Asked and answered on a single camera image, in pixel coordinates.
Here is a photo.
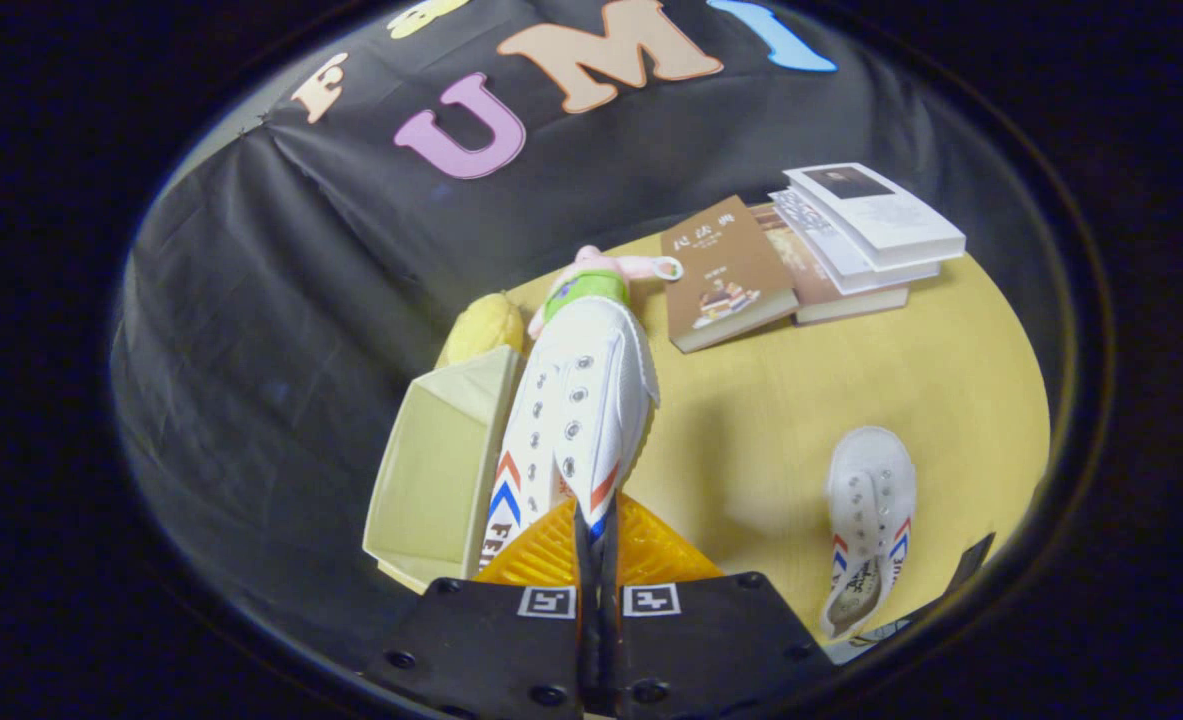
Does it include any yellow plush toy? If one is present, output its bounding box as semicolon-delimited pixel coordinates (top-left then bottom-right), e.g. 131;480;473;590
445;291;528;367

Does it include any white canvas shoe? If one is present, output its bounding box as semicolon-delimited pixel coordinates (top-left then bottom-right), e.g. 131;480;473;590
478;295;662;574
818;426;919;642

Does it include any pink plush toy green shirt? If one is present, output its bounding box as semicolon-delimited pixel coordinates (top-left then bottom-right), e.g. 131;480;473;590
527;244;685;342

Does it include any brown cover book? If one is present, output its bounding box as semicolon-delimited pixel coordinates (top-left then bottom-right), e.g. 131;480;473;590
660;195;801;355

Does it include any white book dark picture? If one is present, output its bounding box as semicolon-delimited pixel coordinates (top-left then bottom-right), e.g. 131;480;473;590
782;162;968;274

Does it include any black backdrop cloth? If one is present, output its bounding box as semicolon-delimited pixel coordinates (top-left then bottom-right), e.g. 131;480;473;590
111;0;1052;671

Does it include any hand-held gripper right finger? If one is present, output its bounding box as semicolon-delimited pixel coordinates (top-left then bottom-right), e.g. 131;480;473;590
598;492;838;719

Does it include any beige storage box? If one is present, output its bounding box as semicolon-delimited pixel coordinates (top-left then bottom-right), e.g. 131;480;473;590
362;345;528;597

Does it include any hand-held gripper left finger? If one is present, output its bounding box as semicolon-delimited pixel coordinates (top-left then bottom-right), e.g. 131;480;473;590
364;497;599;720

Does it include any white patterned cover book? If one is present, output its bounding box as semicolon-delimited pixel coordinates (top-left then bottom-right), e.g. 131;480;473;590
768;187;943;297

